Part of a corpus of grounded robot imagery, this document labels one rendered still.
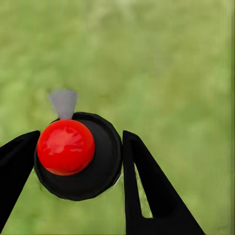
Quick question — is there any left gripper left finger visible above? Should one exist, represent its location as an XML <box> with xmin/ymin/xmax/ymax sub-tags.
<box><xmin>0</xmin><ymin>130</ymin><xmax>41</xmax><ymax>234</ymax></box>

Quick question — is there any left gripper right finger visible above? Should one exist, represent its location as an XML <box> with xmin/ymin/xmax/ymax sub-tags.
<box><xmin>122</xmin><ymin>130</ymin><xmax>205</xmax><ymax>235</ymax></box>

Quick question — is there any pesticide atomizer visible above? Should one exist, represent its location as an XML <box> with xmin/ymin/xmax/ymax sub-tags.
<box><xmin>34</xmin><ymin>89</ymin><xmax>123</xmax><ymax>201</ymax></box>

